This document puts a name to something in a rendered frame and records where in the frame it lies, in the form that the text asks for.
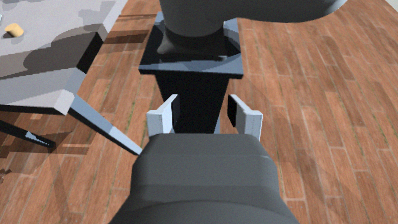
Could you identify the tan cylinder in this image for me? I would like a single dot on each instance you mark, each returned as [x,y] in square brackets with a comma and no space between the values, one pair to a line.
[14,30]

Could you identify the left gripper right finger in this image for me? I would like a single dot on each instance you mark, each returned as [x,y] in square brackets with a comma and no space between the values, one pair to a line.
[245,120]

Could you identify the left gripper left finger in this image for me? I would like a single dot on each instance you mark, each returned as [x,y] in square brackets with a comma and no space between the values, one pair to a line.
[166,116]

